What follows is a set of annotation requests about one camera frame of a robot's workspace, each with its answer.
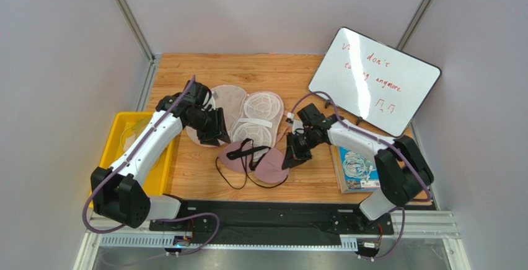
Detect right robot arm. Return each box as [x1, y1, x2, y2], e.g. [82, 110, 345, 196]
[282, 103, 434, 221]

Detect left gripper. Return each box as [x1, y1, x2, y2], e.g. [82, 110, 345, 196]
[188, 107, 232, 147]

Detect blue illustrated book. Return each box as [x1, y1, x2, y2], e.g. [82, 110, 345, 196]
[330, 146, 381, 194]

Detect whiteboard with red writing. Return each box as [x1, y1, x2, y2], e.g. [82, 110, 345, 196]
[308, 27, 441, 136]

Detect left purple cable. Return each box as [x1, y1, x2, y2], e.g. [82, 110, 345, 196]
[82, 74, 221, 267]

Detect pink bra black straps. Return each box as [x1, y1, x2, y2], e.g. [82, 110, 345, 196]
[215, 138, 291, 190]

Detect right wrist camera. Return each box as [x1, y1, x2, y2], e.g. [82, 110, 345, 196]
[286, 112, 304, 133]

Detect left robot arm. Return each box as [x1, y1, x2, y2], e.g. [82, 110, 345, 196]
[85, 79, 231, 229]

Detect floral mesh laundry bag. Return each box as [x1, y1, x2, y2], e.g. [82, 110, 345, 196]
[204, 85, 284, 147]

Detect purple cable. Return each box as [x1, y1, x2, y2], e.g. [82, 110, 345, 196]
[288, 90, 433, 261]
[82, 74, 221, 267]

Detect teal charger with cable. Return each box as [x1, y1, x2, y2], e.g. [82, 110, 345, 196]
[342, 151, 376, 180]

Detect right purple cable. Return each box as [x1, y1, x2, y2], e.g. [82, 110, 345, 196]
[288, 90, 433, 261]

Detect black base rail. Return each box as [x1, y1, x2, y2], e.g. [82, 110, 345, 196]
[149, 200, 395, 246]

